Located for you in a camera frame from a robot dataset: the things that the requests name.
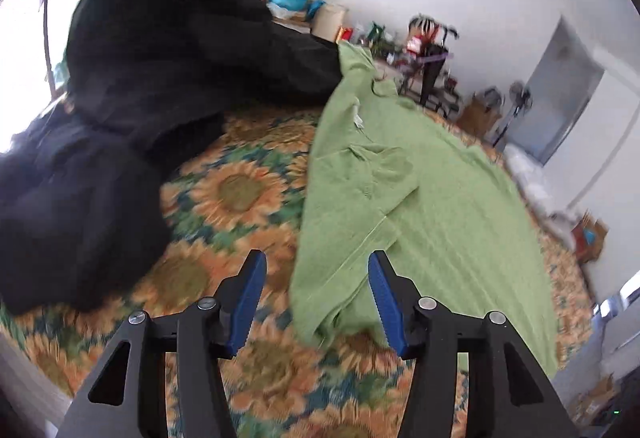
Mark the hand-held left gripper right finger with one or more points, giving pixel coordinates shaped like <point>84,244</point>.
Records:
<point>386,298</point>

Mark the beige storage box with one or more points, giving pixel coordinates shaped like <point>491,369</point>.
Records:
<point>329,21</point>

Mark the black standing fan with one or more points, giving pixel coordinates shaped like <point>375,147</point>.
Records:
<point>513,110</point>

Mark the blue plastic basin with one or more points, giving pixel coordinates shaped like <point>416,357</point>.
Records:
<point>289,0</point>

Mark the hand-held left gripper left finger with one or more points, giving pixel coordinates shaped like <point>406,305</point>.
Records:
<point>246,298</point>

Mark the green t-shirt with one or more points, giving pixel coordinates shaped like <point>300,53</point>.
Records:
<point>430,198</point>

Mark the small wooden crate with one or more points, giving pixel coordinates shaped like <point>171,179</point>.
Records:
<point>589,235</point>

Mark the white plastic bags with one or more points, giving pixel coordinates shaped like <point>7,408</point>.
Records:
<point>531,180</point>

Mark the black clothes pile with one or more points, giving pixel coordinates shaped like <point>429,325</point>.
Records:
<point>125,118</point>

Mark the sunflower printed bedsheet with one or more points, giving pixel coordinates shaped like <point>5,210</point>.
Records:
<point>250,368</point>

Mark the cluttered dark table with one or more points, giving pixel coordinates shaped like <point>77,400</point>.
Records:
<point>425,58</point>

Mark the brown cardboard box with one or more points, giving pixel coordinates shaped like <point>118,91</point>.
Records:
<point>479,114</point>

